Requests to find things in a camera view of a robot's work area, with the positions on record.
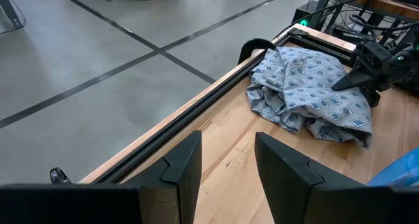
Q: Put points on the wooden background table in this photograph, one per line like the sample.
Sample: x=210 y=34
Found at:
x=393 y=6

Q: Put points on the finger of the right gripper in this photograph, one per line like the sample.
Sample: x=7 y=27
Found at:
x=352 y=81

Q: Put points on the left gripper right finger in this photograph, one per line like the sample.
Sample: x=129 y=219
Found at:
x=281 y=184

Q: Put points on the black metal stand leg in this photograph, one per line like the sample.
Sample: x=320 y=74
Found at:
x=8 y=8

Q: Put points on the black box green light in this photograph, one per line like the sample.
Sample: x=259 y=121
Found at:
x=299 y=16

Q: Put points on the blue translucent plastic case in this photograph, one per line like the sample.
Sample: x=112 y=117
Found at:
x=399 y=171

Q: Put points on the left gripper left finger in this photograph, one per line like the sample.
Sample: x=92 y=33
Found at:
x=176 y=191

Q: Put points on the black aluminium frame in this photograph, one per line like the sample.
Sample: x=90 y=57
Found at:
x=196 y=106

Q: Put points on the black clamp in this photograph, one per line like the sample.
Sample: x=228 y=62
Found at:
x=252 y=44
x=59 y=176

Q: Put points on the grey patterned cloth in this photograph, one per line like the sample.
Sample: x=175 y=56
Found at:
x=311 y=96

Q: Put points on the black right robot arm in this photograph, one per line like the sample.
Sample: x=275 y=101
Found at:
x=407 y=73

